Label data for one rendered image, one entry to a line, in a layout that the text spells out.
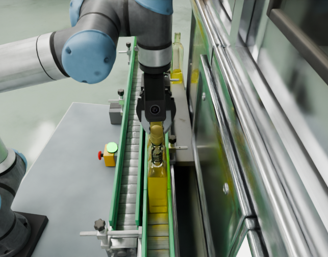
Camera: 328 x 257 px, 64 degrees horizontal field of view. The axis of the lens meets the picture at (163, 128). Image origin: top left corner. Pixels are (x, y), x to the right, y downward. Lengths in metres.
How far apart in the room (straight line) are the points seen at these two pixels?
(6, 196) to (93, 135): 0.54
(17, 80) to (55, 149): 0.86
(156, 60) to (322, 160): 0.38
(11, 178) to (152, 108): 0.56
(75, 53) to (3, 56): 0.13
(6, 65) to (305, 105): 0.42
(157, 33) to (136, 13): 0.05
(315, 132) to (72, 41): 0.33
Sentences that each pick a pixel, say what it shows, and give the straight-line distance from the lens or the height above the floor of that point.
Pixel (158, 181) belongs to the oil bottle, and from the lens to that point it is 0.74.
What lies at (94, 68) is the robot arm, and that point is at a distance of 0.42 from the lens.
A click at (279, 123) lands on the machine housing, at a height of 1.43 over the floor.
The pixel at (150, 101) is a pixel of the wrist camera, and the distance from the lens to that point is 0.57.
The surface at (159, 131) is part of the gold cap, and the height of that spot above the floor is 1.17.
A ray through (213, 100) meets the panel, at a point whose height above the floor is 1.32.
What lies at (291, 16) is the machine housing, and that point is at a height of 1.53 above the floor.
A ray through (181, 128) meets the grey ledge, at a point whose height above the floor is 0.88.
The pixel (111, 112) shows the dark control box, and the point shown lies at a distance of 1.32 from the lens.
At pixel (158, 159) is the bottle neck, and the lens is 0.69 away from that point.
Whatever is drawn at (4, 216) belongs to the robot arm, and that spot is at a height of 0.93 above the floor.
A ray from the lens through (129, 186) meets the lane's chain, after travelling 0.95.
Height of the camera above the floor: 1.65
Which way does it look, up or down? 43 degrees down
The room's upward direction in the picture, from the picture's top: straight up
